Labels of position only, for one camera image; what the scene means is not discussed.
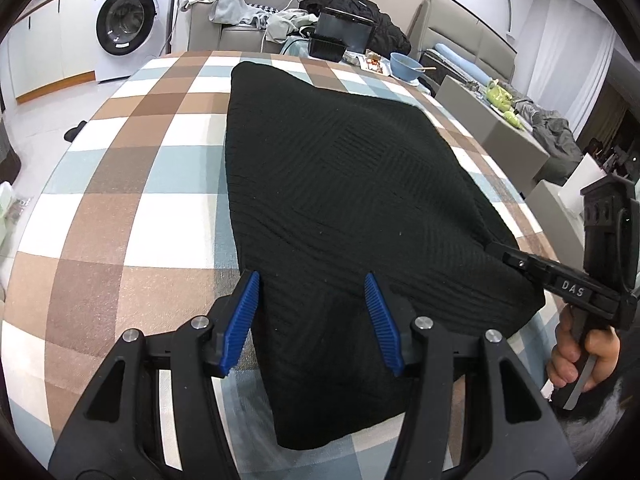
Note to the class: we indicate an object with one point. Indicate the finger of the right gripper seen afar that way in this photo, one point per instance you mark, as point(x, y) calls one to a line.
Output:
point(509, 256)

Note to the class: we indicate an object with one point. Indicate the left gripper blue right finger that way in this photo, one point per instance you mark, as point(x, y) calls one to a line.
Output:
point(475, 412)

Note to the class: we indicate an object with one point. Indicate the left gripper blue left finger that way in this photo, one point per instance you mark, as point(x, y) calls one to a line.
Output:
point(114, 430)

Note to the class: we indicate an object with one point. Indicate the black knit sweater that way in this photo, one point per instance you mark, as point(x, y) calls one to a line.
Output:
point(324, 188)

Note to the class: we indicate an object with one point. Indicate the light blue clothes pile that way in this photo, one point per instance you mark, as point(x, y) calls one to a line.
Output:
point(225, 12)

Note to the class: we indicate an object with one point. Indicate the right hand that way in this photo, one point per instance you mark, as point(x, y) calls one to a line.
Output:
point(603, 344)

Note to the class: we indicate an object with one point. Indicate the grey cabinet box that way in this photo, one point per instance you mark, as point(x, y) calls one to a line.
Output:
point(515, 151)

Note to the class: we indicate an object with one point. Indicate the green plush toy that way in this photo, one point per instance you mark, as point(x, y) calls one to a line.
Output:
point(499, 98)

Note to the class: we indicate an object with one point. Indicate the blue pillow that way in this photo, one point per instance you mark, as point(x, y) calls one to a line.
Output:
point(468, 67)

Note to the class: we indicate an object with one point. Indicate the checkered table cloth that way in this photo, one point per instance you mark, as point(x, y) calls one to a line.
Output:
point(132, 230)

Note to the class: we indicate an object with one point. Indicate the blue bowl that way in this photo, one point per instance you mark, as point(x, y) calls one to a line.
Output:
point(404, 68)

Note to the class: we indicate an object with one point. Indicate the black jacket on sofa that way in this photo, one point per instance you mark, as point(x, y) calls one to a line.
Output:
point(386, 37)

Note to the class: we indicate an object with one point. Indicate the small black tray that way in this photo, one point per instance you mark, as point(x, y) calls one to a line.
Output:
point(327, 49)

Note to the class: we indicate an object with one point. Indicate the black storage box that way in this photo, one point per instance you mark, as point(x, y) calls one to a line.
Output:
point(352, 30)

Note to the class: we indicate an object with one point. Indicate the black slipper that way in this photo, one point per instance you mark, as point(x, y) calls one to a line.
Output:
point(72, 133)

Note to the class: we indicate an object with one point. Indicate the grey sofa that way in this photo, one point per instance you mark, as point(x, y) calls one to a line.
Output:
point(238, 25)

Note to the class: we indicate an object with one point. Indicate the white washing machine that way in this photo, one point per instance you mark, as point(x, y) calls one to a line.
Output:
point(129, 33)

